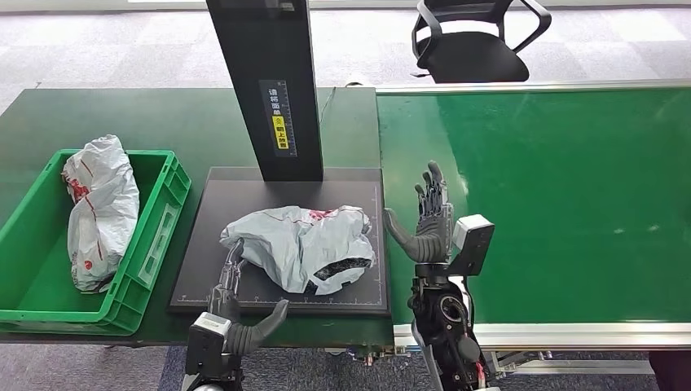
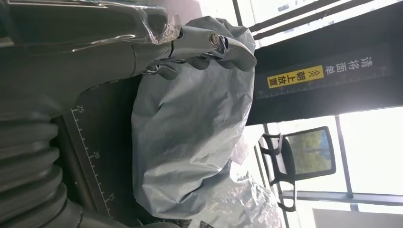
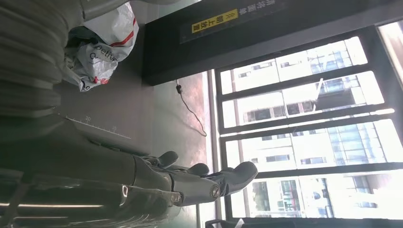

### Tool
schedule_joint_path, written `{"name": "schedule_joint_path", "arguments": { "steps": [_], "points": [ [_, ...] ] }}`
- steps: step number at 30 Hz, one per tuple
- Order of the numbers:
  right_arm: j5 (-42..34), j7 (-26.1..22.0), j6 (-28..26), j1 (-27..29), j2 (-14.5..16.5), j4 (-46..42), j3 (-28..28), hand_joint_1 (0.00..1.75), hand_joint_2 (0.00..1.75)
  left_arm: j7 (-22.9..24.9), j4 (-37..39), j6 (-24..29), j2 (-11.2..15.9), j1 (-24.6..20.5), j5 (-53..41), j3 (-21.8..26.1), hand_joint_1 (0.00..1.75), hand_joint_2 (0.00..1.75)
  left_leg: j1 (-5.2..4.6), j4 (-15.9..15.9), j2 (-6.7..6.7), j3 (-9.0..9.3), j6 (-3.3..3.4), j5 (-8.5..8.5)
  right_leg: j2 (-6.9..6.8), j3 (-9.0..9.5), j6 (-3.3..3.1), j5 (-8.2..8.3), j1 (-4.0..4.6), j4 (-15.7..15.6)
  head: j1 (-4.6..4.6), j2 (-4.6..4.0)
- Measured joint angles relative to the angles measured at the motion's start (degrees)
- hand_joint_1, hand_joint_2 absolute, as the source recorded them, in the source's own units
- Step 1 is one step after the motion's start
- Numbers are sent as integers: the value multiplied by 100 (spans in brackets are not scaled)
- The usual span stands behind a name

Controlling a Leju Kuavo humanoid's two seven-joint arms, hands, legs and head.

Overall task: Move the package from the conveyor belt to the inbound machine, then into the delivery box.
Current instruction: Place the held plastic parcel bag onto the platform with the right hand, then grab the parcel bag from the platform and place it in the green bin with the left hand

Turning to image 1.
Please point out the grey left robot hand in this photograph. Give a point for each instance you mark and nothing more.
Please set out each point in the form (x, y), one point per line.
(225, 302)

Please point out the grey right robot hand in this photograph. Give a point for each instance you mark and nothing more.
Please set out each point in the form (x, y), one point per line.
(432, 237)

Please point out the white package with black tear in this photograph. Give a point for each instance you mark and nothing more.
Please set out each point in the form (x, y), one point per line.
(297, 243)

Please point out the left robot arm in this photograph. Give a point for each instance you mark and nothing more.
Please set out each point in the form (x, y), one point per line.
(237, 342)

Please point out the white package with red print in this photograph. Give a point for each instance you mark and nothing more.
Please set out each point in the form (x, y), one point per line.
(102, 216)

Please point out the green conveyor belt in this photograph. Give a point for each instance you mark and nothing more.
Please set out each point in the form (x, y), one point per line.
(594, 189)

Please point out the black conveyor support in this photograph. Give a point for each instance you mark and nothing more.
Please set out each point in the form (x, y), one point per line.
(670, 372)

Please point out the black scanner platform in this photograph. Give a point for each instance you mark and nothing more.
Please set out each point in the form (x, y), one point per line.
(205, 280)

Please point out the dark green table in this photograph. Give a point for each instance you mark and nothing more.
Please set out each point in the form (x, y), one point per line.
(178, 124)

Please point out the green plastic crate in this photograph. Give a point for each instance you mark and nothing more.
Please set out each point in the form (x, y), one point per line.
(38, 291)

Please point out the black office chair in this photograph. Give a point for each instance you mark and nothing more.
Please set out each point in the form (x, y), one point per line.
(475, 54)

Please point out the black and yellow column label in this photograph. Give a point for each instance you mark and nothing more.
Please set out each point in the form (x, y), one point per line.
(279, 119)

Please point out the black scanner column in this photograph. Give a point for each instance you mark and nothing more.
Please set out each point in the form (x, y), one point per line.
(270, 48)

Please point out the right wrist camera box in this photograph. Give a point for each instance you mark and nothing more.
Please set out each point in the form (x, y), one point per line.
(472, 243)

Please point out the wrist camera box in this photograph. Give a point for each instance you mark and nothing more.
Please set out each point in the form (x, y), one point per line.
(472, 243)
(208, 345)

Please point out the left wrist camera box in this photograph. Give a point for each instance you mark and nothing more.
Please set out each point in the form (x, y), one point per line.
(208, 345)

